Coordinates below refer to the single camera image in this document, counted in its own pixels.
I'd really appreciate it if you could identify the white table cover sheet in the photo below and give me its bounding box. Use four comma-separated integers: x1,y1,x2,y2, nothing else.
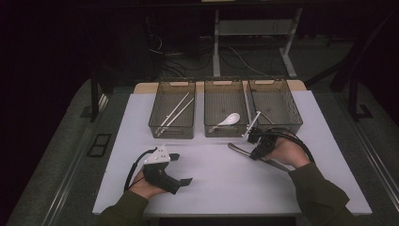
92,89,374,218

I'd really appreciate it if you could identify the white ceramic spoon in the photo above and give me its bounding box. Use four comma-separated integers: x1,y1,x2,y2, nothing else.
208,112,242,134

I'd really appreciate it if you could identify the white floor cable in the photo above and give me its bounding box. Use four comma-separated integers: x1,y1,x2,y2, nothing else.
219,45,271,78

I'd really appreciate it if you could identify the person's left hand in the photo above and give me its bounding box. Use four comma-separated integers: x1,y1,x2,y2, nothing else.
128,168,168,201

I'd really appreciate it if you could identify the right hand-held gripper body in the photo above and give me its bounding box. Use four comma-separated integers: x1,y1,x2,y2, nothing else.
242,110,279,159

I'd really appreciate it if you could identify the bundle of black floor cables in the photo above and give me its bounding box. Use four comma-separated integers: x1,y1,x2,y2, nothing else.
145,15,215,79

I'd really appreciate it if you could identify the white metal desk frame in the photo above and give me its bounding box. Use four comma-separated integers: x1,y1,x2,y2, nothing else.
212,8,304,79

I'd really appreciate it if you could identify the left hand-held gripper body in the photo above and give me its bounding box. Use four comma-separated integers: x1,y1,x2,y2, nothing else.
142,144,183,196

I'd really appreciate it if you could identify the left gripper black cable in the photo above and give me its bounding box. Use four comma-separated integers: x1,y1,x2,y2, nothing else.
123,147,158,192

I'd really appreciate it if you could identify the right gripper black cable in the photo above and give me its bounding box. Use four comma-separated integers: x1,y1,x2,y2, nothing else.
266,126,315,164

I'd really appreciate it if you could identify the dark clear plastic basket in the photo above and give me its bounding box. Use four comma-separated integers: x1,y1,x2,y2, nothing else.
247,75,304,138
148,77,197,140
203,76,250,138

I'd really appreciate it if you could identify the black stand leg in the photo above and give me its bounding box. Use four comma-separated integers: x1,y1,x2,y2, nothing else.
88,67,109,123
347,74,375,122

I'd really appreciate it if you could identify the black floor socket frame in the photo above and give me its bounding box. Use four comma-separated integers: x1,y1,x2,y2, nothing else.
87,133,113,158

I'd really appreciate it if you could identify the metal floor rail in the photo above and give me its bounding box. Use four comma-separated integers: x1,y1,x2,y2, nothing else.
40,93,111,226
335,93,399,202

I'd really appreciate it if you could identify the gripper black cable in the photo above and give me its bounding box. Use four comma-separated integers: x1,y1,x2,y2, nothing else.
123,147,158,192
266,126,315,164

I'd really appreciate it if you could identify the person's right hand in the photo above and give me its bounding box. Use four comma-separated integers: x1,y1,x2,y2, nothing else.
262,136,311,169

